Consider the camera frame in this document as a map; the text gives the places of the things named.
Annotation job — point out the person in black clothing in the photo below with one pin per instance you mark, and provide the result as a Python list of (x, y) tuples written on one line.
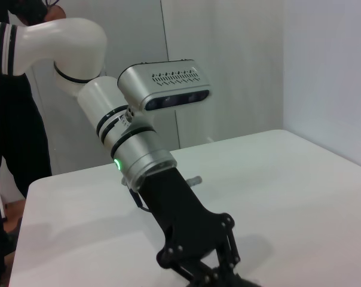
[(16, 134)]

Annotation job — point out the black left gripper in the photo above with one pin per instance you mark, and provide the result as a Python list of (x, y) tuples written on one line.
[(183, 215)]

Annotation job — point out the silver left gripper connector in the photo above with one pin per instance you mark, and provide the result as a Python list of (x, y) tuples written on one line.
[(195, 180)]

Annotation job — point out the person's bare hand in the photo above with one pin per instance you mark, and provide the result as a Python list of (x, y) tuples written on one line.
[(55, 13)]

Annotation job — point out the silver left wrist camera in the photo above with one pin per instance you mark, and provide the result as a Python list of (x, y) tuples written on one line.
[(168, 80)]

